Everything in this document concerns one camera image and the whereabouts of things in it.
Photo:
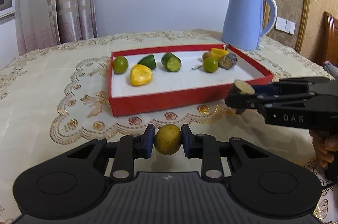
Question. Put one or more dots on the large yellow pepper piece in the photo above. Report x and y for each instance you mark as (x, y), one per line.
(140, 75)

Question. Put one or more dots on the sugarcane piece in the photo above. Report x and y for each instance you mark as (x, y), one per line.
(228, 61)
(241, 87)

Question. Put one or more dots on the green cucumber end piece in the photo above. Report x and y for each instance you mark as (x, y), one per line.
(148, 61)

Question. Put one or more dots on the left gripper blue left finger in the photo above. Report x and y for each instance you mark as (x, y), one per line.
(128, 149)

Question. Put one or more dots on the white wall switch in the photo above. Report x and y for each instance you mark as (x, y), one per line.
(285, 25)

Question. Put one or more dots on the green cucumber cut piece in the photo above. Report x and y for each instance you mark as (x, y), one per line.
(171, 62)

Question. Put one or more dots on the red shallow box tray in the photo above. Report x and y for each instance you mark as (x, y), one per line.
(169, 90)

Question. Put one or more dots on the green tomato with stem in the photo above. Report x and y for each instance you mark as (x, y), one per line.
(210, 64)

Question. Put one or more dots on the blue electric kettle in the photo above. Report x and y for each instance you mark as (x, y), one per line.
(243, 25)

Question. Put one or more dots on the person right hand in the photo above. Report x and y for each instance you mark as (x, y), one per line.
(324, 147)

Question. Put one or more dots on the brown longan round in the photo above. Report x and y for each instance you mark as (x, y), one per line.
(168, 139)

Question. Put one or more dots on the brown longan with stem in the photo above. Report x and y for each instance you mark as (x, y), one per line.
(204, 57)

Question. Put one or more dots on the cream embroidered tablecloth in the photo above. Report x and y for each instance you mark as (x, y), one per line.
(53, 100)

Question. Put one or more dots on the small green lime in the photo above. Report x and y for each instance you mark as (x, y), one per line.
(120, 65)

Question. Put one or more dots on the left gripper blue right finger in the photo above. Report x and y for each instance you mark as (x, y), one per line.
(205, 148)

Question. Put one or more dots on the small yellow pepper piece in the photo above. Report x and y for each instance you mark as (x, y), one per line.
(218, 53)

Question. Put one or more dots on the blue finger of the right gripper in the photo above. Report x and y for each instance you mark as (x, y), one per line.
(244, 101)
(267, 89)

